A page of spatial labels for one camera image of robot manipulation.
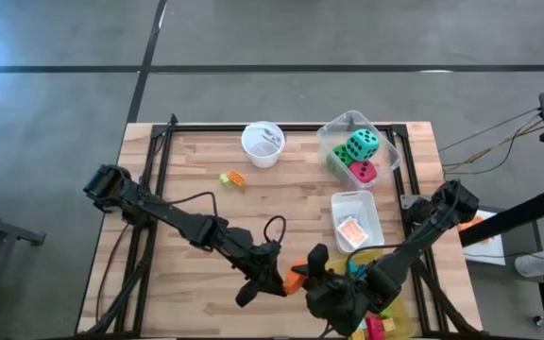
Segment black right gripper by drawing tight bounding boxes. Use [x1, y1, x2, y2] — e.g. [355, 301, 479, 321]
[291, 243, 383, 337]

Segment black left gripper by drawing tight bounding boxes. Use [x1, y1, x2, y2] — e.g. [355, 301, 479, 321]
[227, 227, 288, 308]

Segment orange angled long brick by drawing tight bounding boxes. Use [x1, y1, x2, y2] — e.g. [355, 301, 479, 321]
[282, 259, 309, 297]

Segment clear case with orange card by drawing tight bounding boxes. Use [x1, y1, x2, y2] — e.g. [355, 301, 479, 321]
[335, 216, 370, 249]

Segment red long toy brick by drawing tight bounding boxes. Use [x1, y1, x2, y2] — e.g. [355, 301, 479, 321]
[365, 315, 386, 340]

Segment red foam die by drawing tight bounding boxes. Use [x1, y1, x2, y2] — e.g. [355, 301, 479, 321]
[348, 159, 378, 184]

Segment green foam die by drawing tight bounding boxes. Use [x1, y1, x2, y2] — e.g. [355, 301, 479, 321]
[326, 144, 356, 179]

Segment teal foam die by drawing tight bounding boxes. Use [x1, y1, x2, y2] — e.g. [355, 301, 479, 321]
[345, 127, 381, 162]

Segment clear plastic bin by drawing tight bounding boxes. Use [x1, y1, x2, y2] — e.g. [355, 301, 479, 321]
[316, 110, 403, 191]

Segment white plastic bin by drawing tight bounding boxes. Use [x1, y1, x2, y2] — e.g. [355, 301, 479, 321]
[331, 190, 385, 255]

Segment yellow translucent plastic bin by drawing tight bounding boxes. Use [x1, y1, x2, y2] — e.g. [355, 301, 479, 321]
[326, 248, 418, 340]

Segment white bucket with face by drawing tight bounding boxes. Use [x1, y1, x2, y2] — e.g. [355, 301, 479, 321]
[240, 121, 286, 170]

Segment white paper sheet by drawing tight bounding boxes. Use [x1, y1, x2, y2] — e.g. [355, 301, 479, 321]
[458, 210, 507, 267]

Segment black diagonal stand bar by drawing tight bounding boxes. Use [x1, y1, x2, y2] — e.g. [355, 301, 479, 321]
[460, 186, 544, 247]

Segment white rounded object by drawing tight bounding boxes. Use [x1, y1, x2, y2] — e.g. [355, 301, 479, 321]
[514, 249, 544, 279]

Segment grey metal stand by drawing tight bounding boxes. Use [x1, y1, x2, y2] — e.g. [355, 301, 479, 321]
[0, 202, 46, 332]

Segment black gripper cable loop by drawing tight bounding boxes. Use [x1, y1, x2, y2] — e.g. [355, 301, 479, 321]
[263, 214, 287, 245]

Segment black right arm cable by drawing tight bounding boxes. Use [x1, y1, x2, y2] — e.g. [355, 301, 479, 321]
[345, 242, 405, 266]

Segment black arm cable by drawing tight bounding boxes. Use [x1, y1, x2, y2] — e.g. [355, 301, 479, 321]
[158, 190, 219, 219]
[345, 242, 405, 266]
[140, 114, 179, 190]

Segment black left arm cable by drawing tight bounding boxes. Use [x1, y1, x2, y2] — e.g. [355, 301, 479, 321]
[158, 190, 219, 219]
[140, 114, 179, 190]

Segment grey metal bracket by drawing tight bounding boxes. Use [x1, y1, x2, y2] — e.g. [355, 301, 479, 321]
[399, 193, 427, 212]

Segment black table frame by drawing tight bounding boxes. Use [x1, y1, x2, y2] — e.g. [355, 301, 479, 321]
[82, 112, 481, 340]

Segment thin orange floor cable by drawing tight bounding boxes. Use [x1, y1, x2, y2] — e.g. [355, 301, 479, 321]
[441, 120, 544, 177]

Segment thin black floor cable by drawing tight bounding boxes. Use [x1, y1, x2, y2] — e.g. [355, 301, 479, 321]
[437, 107, 542, 153]

